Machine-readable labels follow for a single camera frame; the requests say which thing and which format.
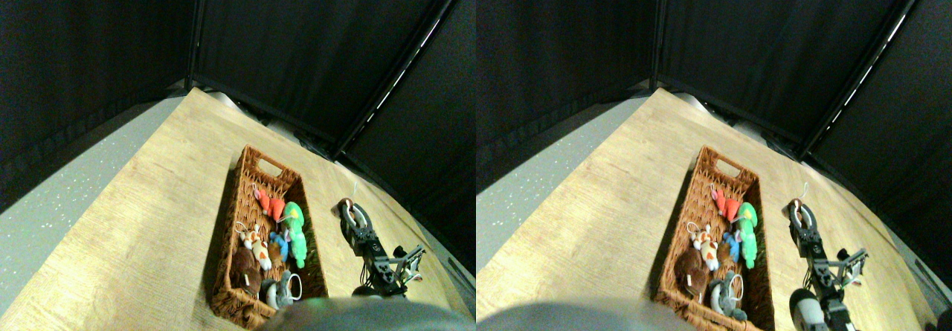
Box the small dark brown plush toy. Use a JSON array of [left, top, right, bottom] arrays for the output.
[[338, 182, 361, 219], [788, 184, 810, 220]]

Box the long bright green plush toy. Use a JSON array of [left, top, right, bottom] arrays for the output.
[[289, 225, 308, 269], [740, 225, 759, 269]]

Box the bright blue plush toy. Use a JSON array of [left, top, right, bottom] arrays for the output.
[[723, 231, 743, 265], [268, 230, 291, 263]]

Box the orange white plush toy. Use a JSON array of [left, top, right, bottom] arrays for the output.
[[686, 223, 720, 271], [234, 223, 273, 271]]

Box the grey plush toy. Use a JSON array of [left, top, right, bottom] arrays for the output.
[[262, 269, 303, 309], [707, 270, 747, 320]]

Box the black curtain stand pole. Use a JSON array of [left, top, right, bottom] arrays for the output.
[[797, 0, 939, 161], [649, 0, 672, 90], [332, 0, 476, 161], [186, 0, 210, 90]]

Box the grey curtain stand foot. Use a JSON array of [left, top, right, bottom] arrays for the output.
[[271, 119, 337, 158]]

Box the brown wicker basket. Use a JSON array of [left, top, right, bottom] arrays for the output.
[[210, 145, 329, 329], [652, 146, 776, 331]]

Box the black bracket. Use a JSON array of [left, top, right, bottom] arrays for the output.
[[834, 247, 870, 288], [390, 243, 428, 284]]

